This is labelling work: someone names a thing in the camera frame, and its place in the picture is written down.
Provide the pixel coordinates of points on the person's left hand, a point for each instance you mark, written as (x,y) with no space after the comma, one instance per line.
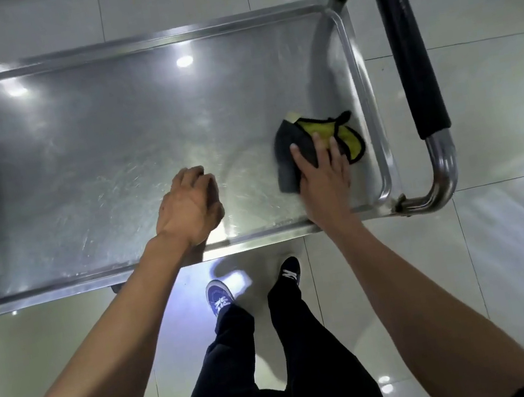
(189,207)

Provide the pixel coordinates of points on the black trousers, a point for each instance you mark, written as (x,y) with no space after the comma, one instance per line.
(309,371)

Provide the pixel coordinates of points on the dark blue sneaker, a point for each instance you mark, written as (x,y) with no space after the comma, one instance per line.
(289,273)
(219,296)

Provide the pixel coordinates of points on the grey and yellow cleaning cloth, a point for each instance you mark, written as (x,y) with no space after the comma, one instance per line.
(286,162)

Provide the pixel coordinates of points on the person's right forearm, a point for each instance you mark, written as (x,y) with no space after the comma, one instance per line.
(436,327)

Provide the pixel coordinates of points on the person's left forearm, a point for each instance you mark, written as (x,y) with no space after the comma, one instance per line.
(109,359)

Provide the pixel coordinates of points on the person's right hand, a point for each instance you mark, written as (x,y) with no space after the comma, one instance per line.
(327,190)

